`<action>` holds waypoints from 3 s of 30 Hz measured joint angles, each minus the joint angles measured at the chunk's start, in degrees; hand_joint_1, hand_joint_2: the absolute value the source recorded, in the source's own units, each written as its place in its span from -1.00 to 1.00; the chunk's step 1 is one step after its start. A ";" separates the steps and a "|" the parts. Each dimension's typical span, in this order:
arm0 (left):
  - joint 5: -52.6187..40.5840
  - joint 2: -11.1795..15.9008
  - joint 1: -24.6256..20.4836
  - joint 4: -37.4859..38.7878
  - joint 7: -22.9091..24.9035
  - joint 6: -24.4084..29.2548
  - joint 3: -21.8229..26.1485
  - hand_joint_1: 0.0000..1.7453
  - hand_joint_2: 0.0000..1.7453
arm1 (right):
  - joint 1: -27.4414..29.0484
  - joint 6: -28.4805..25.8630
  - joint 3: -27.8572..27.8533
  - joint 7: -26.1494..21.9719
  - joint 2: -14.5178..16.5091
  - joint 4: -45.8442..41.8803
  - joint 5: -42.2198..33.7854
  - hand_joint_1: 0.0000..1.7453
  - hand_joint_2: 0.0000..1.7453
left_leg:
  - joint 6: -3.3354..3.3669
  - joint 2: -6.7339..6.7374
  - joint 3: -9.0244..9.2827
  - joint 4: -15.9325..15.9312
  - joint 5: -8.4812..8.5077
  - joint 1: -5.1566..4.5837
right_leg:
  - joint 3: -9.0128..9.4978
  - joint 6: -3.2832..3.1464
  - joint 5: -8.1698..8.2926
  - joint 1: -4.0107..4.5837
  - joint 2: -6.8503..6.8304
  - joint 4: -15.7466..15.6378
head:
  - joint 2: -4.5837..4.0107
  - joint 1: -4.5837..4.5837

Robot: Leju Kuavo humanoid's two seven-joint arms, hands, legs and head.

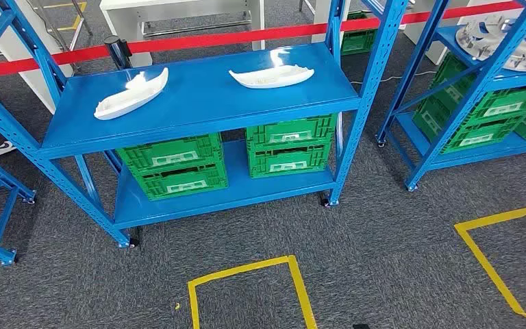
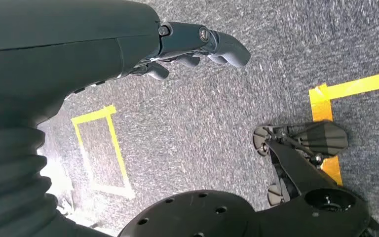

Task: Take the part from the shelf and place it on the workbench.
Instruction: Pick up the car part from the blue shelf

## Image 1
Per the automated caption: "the white floor cable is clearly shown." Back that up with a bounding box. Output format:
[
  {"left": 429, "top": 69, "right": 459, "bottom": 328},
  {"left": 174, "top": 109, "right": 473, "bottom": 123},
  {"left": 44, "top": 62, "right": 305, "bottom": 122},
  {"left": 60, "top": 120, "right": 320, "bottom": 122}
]
[{"left": 351, "top": 70, "right": 437, "bottom": 86}]

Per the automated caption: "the white cabinet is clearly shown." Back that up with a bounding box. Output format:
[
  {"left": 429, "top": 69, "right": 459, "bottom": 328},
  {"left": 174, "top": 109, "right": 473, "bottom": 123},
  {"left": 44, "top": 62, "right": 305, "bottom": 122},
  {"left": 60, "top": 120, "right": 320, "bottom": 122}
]
[{"left": 0, "top": 0, "right": 74, "bottom": 114}]

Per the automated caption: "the white plastic shell part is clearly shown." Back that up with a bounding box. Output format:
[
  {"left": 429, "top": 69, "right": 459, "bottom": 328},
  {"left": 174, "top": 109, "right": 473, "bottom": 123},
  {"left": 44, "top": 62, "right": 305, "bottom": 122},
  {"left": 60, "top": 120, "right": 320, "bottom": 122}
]
[
  {"left": 93, "top": 66, "right": 169, "bottom": 121},
  {"left": 228, "top": 64, "right": 315, "bottom": 89}
]

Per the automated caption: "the blue metal shelf rack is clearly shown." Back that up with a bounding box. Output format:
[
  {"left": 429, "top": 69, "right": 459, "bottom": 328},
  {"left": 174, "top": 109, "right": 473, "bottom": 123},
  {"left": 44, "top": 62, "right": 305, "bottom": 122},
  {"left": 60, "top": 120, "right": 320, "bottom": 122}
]
[
  {"left": 0, "top": 0, "right": 409, "bottom": 249},
  {"left": 0, "top": 145, "right": 36, "bottom": 267},
  {"left": 376, "top": 0, "right": 526, "bottom": 193}
]

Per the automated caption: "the black stanchion post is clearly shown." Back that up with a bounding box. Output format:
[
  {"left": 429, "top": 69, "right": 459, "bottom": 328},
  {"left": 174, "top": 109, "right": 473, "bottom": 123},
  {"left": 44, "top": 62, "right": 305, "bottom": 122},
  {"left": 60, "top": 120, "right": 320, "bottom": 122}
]
[{"left": 103, "top": 35, "right": 133, "bottom": 71}]

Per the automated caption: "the red barrier belt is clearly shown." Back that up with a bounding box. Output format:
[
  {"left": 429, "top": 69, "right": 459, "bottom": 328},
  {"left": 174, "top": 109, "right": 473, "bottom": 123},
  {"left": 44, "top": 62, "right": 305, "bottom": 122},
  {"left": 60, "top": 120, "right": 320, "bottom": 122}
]
[{"left": 0, "top": 1, "right": 525, "bottom": 80}]

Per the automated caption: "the chrome metal frame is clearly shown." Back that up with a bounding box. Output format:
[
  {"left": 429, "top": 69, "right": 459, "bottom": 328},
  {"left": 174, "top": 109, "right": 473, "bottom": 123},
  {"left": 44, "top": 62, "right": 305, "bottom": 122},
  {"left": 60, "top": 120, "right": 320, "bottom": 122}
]
[{"left": 27, "top": 0, "right": 94, "bottom": 51}]

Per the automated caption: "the silver metal impeller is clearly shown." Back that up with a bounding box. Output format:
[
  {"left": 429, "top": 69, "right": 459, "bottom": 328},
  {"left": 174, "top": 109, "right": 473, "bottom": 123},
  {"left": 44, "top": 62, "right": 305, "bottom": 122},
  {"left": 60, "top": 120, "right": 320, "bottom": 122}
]
[{"left": 455, "top": 13, "right": 526, "bottom": 73}]

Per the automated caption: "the yellow floor tape square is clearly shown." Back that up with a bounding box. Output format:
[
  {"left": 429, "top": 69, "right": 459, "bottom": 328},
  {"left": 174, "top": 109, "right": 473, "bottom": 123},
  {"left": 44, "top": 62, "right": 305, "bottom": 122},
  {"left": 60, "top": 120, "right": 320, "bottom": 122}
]
[{"left": 42, "top": 0, "right": 88, "bottom": 32}]

